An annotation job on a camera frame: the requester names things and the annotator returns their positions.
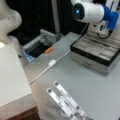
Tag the white box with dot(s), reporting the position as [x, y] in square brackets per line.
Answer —
[15, 92]

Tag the blue white gripper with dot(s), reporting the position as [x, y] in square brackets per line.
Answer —
[109, 21]

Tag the orange small object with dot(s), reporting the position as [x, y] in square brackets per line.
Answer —
[47, 51]

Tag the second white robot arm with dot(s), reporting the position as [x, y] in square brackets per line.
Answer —
[9, 21]

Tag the black compartment case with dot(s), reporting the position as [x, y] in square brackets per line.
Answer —
[100, 55]

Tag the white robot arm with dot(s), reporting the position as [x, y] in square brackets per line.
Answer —
[103, 16]

